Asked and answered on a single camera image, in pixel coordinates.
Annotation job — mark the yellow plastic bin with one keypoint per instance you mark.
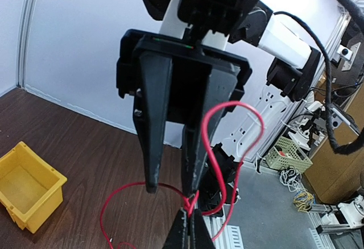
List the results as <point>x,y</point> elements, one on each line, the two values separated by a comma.
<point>31,189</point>

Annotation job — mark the aluminium front rail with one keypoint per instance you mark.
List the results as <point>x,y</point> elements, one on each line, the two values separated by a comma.
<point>230,238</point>

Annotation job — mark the white perforated basket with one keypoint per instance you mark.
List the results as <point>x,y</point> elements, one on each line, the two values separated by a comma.
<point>285,153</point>

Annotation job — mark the left aluminium frame post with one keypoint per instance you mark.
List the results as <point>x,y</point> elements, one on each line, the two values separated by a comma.
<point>26,17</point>

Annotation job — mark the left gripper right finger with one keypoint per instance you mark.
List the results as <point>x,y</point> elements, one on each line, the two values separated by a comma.
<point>198,232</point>

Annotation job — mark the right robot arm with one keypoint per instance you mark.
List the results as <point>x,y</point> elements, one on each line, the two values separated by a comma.
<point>214,23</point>

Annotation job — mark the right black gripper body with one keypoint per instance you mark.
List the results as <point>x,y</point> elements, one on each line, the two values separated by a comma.
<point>190,63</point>

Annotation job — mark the background lab equipment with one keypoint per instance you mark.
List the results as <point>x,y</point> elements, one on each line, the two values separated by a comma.
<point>346,218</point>

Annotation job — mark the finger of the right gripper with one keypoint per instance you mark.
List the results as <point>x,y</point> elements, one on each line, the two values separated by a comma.
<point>156,72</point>
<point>204,135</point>

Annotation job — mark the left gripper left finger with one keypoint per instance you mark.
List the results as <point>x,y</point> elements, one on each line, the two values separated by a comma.
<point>177,237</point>

